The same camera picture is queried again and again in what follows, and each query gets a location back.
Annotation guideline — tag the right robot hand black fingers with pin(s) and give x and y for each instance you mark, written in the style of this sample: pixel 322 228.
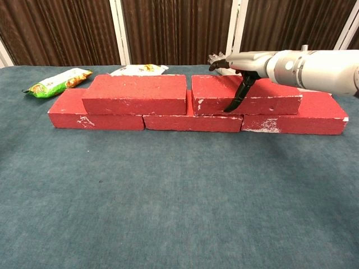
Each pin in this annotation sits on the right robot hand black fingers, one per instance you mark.
pixel 249 63

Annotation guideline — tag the red foam brick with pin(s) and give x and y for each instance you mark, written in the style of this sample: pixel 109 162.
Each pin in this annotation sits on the red foam brick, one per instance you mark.
pixel 319 117
pixel 134 93
pixel 67 117
pixel 213 89
pixel 193 123

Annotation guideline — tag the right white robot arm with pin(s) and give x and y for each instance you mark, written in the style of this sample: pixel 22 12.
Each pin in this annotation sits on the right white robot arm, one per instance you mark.
pixel 322 71

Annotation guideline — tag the flat white box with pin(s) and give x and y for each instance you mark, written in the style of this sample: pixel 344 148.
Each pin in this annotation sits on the flat white box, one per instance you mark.
pixel 228 72

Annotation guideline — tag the brown ribbed partition panel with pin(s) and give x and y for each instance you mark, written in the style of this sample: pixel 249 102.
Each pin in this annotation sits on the brown ribbed partition panel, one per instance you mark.
pixel 354 42
pixel 289 25
pixel 56 30
pixel 176 30

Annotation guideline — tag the white crumpled snack wrapper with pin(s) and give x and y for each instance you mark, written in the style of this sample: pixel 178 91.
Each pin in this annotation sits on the white crumpled snack wrapper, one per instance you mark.
pixel 140 69

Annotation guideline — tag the blue felt table mat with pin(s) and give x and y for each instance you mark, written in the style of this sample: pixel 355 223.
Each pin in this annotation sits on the blue felt table mat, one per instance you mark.
pixel 179 196

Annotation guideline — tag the green snack packet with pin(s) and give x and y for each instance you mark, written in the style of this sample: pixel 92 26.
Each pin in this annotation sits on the green snack packet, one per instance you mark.
pixel 59 82

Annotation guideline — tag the white partition post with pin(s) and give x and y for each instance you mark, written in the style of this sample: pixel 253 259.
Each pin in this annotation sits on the white partition post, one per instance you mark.
pixel 4 53
pixel 120 33
pixel 237 28
pixel 346 33

